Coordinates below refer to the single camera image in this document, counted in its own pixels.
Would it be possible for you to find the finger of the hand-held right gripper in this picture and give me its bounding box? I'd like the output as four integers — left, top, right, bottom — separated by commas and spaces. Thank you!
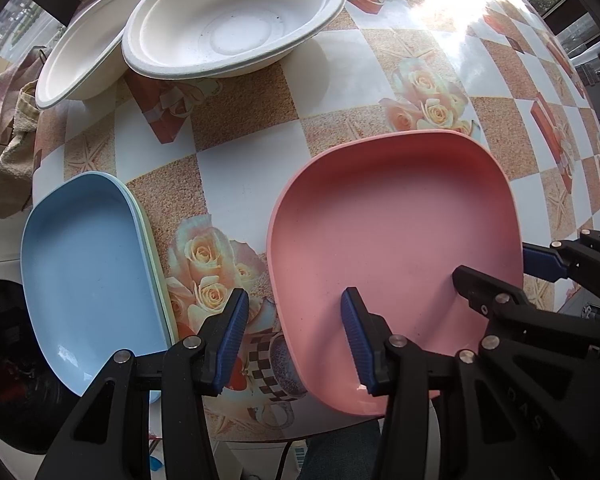
452, 264, 600, 357
522, 229, 600, 291

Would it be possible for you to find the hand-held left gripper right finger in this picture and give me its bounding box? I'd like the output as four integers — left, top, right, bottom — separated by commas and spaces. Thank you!
340, 287, 556, 480

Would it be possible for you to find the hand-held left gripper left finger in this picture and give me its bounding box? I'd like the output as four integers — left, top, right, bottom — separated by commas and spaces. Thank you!
35, 288, 250, 480

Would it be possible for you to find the pink plate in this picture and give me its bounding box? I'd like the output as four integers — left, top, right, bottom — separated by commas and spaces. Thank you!
266, 130, 525, 418

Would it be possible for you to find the person's leg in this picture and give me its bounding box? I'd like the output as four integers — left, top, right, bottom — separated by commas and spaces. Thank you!
296, 417, 383, 480

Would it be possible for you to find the pale green plate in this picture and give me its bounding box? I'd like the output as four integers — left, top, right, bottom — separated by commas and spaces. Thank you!
100, 172, 180, 345

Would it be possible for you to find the blue plate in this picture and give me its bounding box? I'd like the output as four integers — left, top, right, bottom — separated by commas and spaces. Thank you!
20, 172, 173, 405

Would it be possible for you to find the floral checkered tablecloth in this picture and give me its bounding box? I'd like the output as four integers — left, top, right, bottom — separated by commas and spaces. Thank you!
32, 0, 600, 443

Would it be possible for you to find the large white paper bowl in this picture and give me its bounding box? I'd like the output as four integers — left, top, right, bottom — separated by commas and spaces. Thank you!
200, 35, 306, 79
122, 0, 349, 80

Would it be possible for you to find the beige striped towel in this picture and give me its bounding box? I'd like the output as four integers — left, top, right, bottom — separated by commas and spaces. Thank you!
0, 46, 45, 220

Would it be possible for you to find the black cable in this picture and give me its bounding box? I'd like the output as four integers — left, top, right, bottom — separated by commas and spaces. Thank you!
277, 441, 292, 480

